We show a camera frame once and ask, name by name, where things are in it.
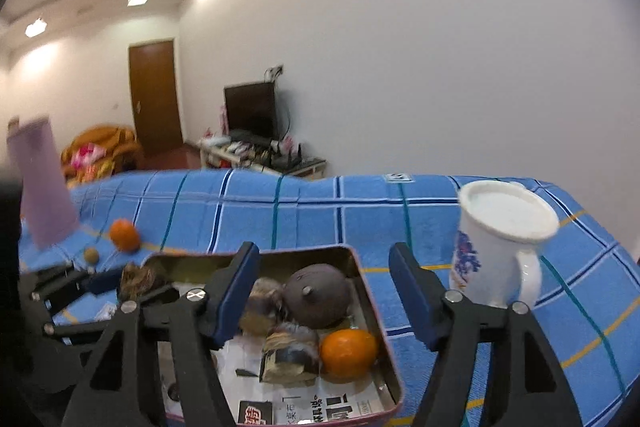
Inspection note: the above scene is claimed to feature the purple round turnip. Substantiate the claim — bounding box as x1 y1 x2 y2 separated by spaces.
282 263 352 329

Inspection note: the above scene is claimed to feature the white floral mug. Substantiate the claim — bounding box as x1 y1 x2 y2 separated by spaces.
449 180 560 308

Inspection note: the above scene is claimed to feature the pink electric kettle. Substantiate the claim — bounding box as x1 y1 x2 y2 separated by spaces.
6 117 79 249

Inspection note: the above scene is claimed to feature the orange tangerine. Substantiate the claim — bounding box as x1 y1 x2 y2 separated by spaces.
108 218 141 254
319 329 378 381

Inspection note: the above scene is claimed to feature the black television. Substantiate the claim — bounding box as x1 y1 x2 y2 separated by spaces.
224 81 279 140

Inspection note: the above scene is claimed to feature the wrinkled passion fruit back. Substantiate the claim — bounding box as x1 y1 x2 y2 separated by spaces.
117 263 166 303

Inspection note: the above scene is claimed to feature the pink floral cushion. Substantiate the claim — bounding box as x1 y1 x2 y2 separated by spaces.
70 143 106 170

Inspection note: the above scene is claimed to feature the blue checkered tablecloth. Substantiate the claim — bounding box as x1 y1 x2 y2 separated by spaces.
20 170 639 426

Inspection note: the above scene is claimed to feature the brown wooden door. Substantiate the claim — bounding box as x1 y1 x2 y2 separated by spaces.
128 40 183 156

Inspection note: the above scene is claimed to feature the cut purple yam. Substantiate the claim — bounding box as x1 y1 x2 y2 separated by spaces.
259 322 320 385
239 277 288 336

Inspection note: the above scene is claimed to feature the pink metal tin box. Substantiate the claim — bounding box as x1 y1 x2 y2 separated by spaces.
142 244 406 427

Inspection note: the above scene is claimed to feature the white tv stand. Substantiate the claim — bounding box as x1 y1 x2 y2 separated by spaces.
196 136 328 180

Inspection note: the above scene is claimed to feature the brown leather sofa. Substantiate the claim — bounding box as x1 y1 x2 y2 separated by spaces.
61 124 144 187

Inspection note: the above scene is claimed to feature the small longan back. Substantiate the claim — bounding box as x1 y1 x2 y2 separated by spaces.
82 247 100 265

